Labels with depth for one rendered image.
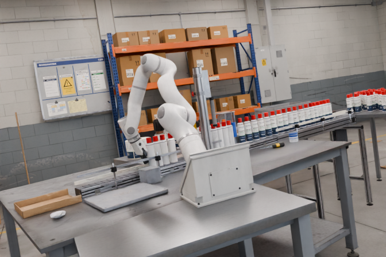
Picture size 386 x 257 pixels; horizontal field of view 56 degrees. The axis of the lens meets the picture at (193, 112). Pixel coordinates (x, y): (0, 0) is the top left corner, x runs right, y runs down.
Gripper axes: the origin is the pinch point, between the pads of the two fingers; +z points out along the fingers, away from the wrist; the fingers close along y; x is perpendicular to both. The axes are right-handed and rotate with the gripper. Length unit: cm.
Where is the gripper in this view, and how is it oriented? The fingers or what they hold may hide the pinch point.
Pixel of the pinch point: (145, 160)
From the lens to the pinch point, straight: 240.1
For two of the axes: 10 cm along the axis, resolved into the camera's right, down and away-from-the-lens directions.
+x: -7.1, 4.8, -5.2
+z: 4.1, 8.8, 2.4
